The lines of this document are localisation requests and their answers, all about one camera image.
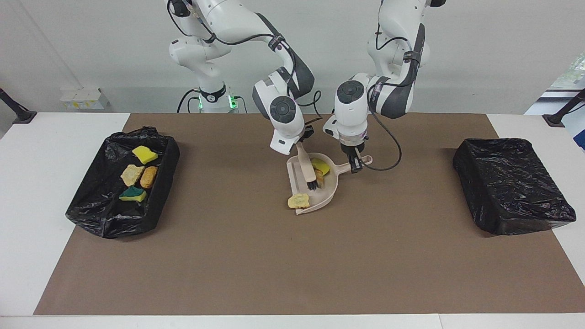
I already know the beige brush with black bristles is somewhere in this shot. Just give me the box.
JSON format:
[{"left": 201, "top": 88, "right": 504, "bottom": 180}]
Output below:
[{"left": 296, "top": 143, "right": 320, "bottom": 191}]

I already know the beige plastic dustpan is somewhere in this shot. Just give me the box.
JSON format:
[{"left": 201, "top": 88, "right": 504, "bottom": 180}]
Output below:
[{"left": 286, "top": 152, "right": 373, "bottom": 216}]

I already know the yellow wedge sponge piece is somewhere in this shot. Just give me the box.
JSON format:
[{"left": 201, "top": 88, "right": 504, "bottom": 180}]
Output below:
[{"left": 132, "top": 145, "right": 159, "bottom": 165}]

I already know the orange-brown oval bread lump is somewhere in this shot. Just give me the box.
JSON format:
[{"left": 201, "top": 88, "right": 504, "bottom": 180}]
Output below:
[{"left": 140, "top": 166, "right": 159, "bottom": 189}]

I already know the pale beige bread chunk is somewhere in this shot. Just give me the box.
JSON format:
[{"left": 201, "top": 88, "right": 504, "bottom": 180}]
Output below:
[{"left": 120, "top": 164, "right": 145, "bottom": 187}]

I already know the green and yellow sponge piece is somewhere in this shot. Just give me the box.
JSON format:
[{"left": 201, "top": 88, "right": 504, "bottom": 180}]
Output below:
[{"left": 118, "top": 185, "right": 148, "bottom": 202}]

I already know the bin with black bag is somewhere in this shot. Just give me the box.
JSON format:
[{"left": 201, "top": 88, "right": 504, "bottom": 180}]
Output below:
[
  {"left": 453, "top": 138, "right": 577, "bottom": 236},
  {"left": 65, "top": 127, "right": 181, "bottom": 239}
]

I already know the brown table mat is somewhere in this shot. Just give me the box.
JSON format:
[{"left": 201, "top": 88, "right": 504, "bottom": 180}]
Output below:
[{"left": 33, "top": 113, "right": 585, "bottom": 316}]

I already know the white power strip box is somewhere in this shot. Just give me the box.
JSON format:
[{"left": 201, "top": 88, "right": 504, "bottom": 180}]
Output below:
[{"left": 60, "top": 88, "right": 110, "bottom": 110}]

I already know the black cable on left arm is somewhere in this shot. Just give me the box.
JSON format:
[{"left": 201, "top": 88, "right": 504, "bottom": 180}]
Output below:
[{"left": 363, "top": 18, "right": 410, "bottom": 172}]

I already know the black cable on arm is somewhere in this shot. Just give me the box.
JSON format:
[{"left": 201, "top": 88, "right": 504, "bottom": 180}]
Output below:
[
  {"left": 363, "top": 18, "right": 410, "bottom": 172},
  {"left": 165, "top": 0, "right": 323, "bottom": 124}
]

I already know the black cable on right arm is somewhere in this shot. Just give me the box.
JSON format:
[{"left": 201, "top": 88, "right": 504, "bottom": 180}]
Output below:
[{"left": 165, "top": 0, "right": 323, "bottom": 124}]

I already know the black right arm base cable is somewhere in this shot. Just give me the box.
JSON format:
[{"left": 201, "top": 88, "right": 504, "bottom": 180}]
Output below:
[{"left": 177, "top": 89, "right": 202, "bottom": 114}]

